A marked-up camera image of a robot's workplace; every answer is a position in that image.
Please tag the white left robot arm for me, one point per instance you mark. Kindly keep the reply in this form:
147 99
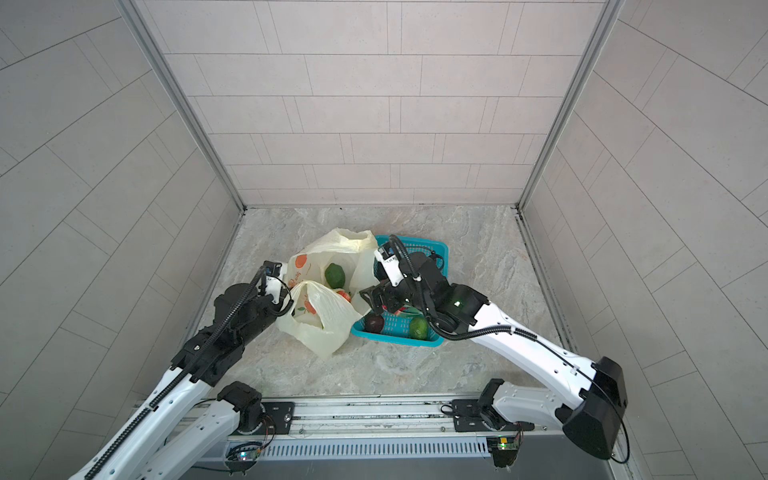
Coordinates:
179 422

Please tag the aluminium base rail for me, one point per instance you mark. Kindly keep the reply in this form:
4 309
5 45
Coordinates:
370 428

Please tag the dark purple round fruit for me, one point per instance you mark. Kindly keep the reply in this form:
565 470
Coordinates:
373 323

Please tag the aluminium corner post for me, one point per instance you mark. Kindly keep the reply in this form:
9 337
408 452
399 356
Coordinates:
605 22
155 57

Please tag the green custard apple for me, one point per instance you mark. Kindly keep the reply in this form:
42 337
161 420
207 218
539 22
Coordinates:
419 328

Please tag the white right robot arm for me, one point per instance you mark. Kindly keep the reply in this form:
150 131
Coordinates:
586 399

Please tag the right circuit board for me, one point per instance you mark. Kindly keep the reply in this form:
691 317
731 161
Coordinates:
504 450

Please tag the teal plastic basket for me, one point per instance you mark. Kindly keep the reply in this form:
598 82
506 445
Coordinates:
408 326

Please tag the red apple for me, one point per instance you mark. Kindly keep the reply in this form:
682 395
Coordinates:
344 295

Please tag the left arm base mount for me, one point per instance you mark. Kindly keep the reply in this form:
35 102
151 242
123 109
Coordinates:
254 415

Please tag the translucent cream plastic bag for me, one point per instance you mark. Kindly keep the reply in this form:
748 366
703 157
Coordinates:
320 318

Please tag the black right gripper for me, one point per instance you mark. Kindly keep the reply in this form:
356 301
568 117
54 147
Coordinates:
386 298

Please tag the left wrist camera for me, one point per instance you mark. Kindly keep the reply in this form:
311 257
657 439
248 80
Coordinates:
271 282

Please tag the right aluminium corner post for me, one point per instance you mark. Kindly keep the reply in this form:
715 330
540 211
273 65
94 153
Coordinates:
605 22

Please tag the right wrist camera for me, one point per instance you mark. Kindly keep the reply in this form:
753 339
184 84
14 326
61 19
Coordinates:
386 267

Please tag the dark green avocado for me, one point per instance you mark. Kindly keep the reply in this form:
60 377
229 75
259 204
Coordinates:
335 276

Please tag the pink dragon fruit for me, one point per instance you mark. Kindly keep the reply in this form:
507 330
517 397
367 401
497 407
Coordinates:
396 311

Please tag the circuit board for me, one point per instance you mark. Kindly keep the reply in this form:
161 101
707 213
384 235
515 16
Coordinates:
504 450
242 457

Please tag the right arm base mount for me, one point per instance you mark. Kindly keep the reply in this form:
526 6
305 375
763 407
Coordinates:
479 415

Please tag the left circuit board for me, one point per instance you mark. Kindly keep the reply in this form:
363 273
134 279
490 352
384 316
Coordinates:
242 457

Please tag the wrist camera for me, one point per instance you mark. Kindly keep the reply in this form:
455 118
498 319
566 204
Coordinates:
386 267
271 282

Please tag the left aluminium corner post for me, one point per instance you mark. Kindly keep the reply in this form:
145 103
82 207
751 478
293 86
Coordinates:
155 57

